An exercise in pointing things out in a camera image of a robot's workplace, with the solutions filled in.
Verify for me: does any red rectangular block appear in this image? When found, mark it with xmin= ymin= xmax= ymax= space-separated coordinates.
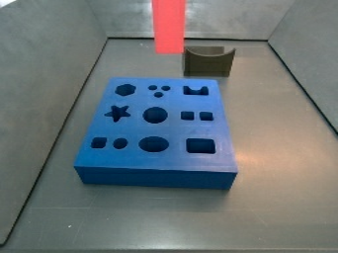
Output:
xmin=152 ymin=0 xmax=185 ymax=53

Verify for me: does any blue shape-sorting block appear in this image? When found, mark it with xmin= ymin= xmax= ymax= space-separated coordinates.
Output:
xmin=73 ymin=77 xmax=237 ymax=190

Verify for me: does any dark curved cradle block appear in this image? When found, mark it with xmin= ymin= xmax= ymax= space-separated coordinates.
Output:
xmin=181 ymin=45 xmax=236 ymax=77

